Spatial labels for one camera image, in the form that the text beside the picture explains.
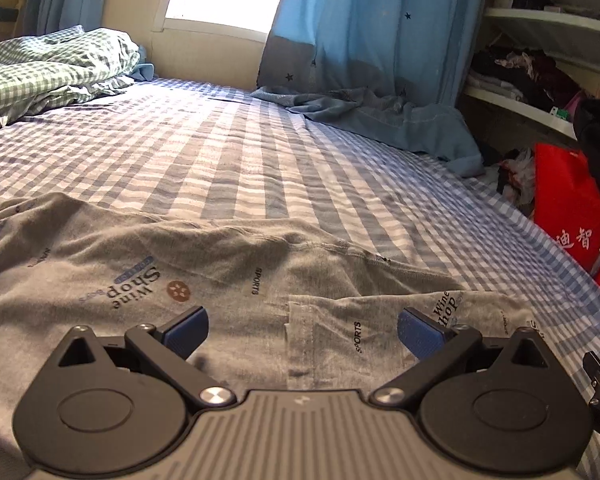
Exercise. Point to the heap of clothes beside bed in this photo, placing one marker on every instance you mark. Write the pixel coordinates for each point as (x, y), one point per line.
(512, 175)

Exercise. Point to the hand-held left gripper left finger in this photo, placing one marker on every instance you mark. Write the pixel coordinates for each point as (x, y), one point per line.
(187, 334)

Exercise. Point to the wide blue star curtain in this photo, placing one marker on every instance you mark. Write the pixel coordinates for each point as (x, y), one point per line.
(370, 25)

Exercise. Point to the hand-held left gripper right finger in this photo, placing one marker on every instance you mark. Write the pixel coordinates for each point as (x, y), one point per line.
(420, 334)

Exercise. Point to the blue checked bed sheet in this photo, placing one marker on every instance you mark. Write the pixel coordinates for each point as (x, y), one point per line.
(230, 150)

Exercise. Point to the red bag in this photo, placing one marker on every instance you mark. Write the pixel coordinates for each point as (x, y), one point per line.
(570, 210)

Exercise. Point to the grey printed t-shirt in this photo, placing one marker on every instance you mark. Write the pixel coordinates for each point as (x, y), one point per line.
(130, 270)

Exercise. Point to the green checked quilt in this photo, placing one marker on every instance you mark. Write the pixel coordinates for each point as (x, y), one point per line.
(55, 75)

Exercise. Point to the white shelf unit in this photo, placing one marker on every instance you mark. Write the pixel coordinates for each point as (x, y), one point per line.
(540, 22)

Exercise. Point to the pile of clothes on shelf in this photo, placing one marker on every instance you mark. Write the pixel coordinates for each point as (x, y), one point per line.
(520, 70)

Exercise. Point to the small light blue cloth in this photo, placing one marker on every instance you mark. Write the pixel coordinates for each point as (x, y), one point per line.
(144, 71)

